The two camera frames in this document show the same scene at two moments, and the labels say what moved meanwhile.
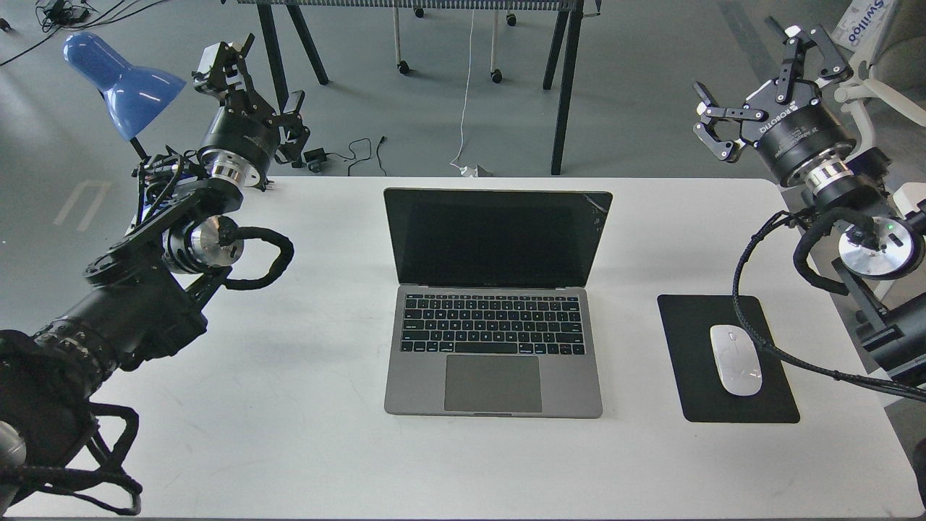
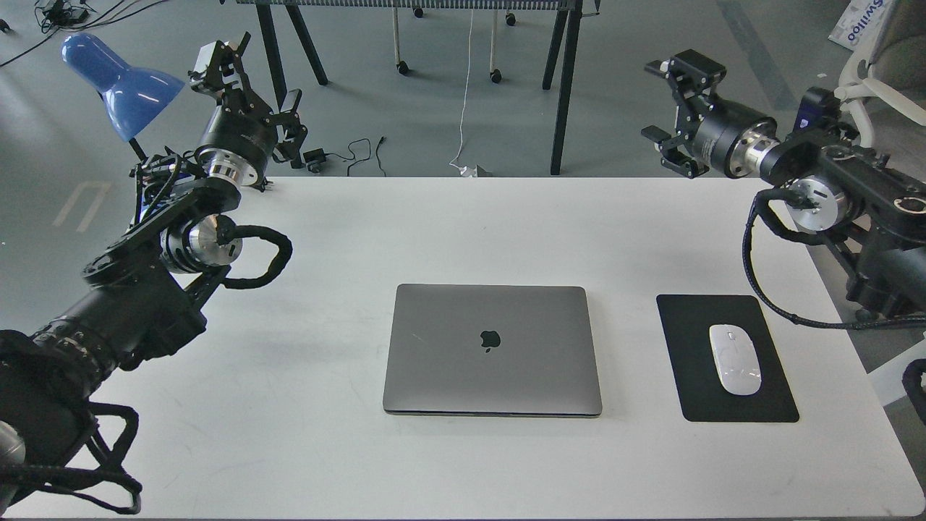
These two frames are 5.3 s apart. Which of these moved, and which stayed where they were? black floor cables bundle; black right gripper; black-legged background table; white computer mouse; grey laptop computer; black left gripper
Moved: black right gripper; grey laptop computer
Stayed: black floor cables bundle; black left gripper; white computer mouse; black-legged background table
